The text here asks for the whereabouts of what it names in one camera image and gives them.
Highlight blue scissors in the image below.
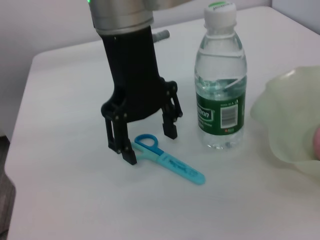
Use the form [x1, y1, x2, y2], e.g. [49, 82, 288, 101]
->
[129, 134, 206, 186]

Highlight green glass fruit plate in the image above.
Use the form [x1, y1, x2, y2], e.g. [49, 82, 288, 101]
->
[249, 65, 320, 180]

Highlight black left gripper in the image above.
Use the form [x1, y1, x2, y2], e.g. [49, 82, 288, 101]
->
[101, 24, 184, 166]

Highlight clear plastic water bottle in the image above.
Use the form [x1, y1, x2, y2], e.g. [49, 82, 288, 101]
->
[194, 0, 248, 150]

